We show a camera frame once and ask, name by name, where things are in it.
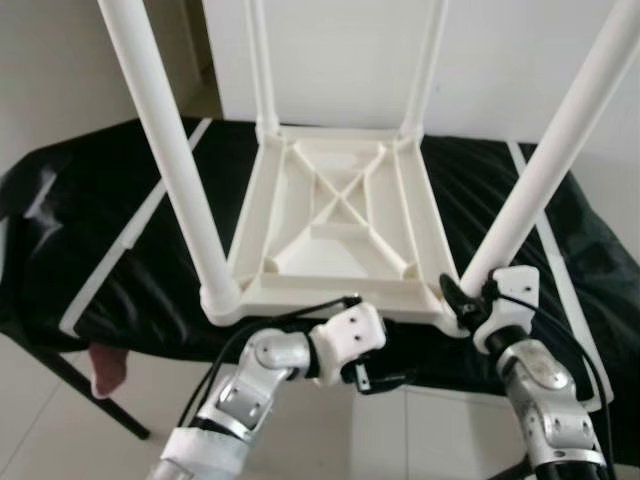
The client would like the white plastic table leg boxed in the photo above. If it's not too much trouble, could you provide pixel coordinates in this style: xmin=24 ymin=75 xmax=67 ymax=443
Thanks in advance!
xmin=398 ymin=0 xmax=453 ymax=141
xmin=458 ymin=0 xmax=640 ymax=296
xmin=96 ymin=0 xmax=244 ymax=326
xmin=243 ymin=0 xmax=283 ymax=139

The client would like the pink cloth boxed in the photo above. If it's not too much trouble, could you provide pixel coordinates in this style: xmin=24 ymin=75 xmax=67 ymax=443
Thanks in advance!
xmin=88 ymin=340 xmax=129 ymax=399

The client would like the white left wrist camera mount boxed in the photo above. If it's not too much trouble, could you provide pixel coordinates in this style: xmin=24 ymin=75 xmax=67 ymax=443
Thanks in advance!
xmin=308 ymin=303 xmax=389 ymax=386

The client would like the black table cloth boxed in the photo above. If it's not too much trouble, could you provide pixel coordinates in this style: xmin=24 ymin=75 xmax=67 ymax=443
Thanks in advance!
xmin=0 ymin=115 xmax=640 ymax=466

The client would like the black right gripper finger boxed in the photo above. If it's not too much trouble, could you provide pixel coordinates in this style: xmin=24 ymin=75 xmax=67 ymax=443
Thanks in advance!
xmin=440 ymin=275 xmax=476 ymax=331

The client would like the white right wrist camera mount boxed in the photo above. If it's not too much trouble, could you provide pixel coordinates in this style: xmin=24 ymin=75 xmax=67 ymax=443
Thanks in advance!
xmin=470 ymin=267 xmax=541 ymax=353

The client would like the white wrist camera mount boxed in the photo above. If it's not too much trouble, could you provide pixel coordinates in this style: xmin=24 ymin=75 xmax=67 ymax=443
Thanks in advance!
xmin=470 ymin=267 xmax=541 ymax=353
xmin=308 ymin=303 xmax=389 ymax=386

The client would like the white plastic table top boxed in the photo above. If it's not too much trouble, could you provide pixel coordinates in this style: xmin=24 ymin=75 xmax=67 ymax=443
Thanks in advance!
xmin=200 ymin=125 xmax=471 ymax=341

